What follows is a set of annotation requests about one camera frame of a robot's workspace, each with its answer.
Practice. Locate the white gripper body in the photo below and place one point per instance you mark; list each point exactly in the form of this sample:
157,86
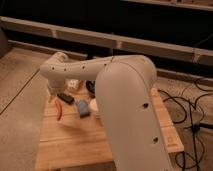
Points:
55,88

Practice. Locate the red chili pepper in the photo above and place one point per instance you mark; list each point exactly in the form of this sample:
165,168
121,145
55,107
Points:
59,109

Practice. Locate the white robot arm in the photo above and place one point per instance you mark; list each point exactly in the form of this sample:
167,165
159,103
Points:
123,94

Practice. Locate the small white cube object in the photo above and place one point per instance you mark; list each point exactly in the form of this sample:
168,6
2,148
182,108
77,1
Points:
73,84

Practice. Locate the black rectangular block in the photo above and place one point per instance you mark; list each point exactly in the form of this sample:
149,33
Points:
66,98

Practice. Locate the dark bowl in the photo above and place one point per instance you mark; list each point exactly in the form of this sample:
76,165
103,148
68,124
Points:
90,86

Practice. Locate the blue sponge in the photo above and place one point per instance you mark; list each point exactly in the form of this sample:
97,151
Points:
82,107

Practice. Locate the white paper cup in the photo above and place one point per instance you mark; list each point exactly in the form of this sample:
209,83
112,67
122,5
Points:
93,108

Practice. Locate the wooden table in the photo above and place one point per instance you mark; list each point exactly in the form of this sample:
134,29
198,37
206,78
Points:
73,142

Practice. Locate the white wall rail shelf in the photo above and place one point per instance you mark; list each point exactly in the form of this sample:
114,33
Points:
153,48

